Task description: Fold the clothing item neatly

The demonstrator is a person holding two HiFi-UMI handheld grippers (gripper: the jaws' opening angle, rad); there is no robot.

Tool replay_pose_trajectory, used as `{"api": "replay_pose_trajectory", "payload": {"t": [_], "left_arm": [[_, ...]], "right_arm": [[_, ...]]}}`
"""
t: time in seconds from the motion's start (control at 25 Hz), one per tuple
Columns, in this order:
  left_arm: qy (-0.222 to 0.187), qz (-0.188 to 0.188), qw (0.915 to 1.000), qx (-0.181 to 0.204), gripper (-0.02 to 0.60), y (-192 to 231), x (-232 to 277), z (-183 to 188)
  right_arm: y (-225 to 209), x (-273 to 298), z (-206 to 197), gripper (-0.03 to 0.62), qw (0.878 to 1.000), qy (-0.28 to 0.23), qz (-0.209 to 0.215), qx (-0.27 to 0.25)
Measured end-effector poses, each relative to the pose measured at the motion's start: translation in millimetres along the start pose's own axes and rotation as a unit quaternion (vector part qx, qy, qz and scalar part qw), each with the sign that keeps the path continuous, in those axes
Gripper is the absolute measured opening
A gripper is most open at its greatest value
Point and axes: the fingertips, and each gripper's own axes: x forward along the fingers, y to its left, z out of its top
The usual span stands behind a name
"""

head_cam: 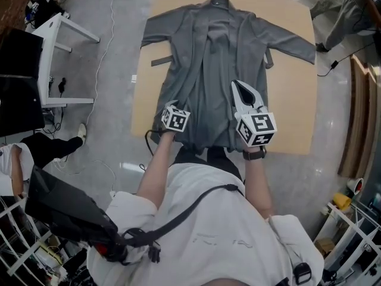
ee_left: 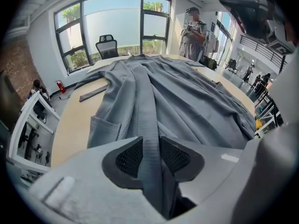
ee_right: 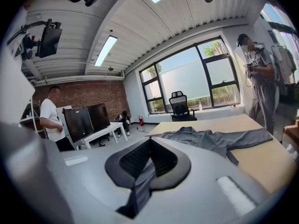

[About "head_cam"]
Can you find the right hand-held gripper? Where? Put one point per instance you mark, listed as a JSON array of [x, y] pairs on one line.
[[259, 127]]

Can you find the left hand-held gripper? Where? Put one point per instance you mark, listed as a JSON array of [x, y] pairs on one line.
[[177, 119]]

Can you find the grey robe garment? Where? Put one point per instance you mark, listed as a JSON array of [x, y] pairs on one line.
[[214, 70]]

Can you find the person's left forearm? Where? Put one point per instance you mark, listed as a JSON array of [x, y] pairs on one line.
[[154, 165]]

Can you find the black shoulder pack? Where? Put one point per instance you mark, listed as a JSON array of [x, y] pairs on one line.
[[65, 210]]

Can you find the person's right forearm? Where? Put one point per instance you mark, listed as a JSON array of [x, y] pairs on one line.
[[258, 186]]

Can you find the white paper label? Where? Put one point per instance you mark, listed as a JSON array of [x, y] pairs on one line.
[[134, 78]]

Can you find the small white power socket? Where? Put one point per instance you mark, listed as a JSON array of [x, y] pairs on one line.
[[112, 194]]

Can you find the person's white t-shirt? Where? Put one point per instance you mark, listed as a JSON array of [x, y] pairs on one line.
[[208, 225]]

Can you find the wooden step platform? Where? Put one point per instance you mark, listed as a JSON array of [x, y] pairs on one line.
[[357, 115]]

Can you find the white red paper cup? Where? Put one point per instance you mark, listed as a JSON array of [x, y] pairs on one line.
[[355, 186]]

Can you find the yellow container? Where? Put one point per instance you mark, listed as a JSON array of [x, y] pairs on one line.
[[342, 201]]

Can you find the white desk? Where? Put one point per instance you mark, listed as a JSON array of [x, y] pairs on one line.
[[49, 40]]

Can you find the black monitor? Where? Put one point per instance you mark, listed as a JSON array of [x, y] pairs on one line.
[[18, 94]]

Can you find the brown cardboard box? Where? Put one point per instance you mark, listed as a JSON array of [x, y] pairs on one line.
[[324, 246]]

